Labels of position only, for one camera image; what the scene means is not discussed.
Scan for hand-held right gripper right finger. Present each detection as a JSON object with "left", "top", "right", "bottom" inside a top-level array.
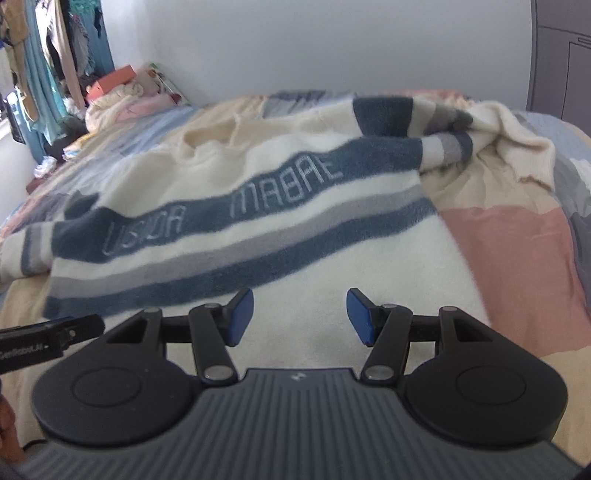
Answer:
[{"left": 346, "top": 287, "right": 506, "bottom": 386}]

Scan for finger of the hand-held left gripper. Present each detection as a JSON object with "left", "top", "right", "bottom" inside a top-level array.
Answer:
[{"left": 55, "top": 314, "right": 105, "bottom": 346}]

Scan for grey door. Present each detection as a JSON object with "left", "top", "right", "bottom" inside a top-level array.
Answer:
[{"left": 526, "top": 0, "right": 591, "bottom": 134}]

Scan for taupe hanging pants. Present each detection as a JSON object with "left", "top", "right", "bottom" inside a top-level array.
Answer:
[{"left": 44, "top": 0, "right": 88, "bottom": 110}]

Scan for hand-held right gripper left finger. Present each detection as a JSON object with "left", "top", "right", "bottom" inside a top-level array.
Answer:
[{"left": 95, "top": 289, "right": 254, "bottom": 386}]

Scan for orange box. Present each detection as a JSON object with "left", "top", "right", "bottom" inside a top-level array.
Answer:
[{"left": 87, "top": 65, "right": 137, "bottom": 102}]

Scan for beige hanging garment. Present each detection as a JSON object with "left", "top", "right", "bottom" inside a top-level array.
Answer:
[{"left": 0, "top": 0, "right": 40, "bottom": 121}]

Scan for person's left hand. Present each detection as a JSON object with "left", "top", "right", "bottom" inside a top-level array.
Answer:
[{"left": 0, "top": 399, "right": 24, "bottom": 463}]

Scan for cream sweater with blue stripes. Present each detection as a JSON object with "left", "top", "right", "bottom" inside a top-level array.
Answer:
[{"left": 0, "top": 95, "right": 557, "bottom": 372}]

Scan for cream blanket pile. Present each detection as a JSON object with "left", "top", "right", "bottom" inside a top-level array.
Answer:
[{"left": 85, "top": 83, "right": 147, "bottom": 133}]

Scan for patchwork quilt bed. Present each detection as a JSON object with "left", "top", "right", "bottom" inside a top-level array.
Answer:
[{"left": 0, "top": 90, "right": 591, "bottom": 462}]

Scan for printed white pillow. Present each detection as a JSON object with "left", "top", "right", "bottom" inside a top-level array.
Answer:
[{"left": 148, "top": 62, "right": 193, "bottom": 108}]

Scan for pink pillow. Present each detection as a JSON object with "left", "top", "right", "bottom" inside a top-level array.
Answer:
[{"left": 117, "top": 93, "right": 179, "bottom": 119}]

